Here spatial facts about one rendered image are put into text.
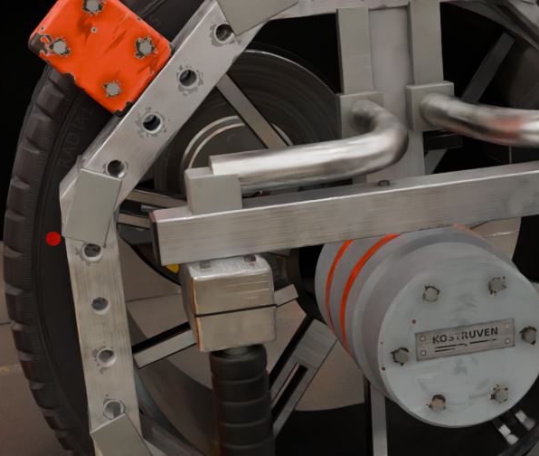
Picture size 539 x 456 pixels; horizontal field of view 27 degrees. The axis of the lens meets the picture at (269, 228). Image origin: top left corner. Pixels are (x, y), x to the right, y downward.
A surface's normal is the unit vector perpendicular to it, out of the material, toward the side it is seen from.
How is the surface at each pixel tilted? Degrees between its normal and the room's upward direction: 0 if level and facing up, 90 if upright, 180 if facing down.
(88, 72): 90
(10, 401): 0
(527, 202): 90
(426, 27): 90
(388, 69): 90
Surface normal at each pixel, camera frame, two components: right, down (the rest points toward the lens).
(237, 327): 0.18, 0.23
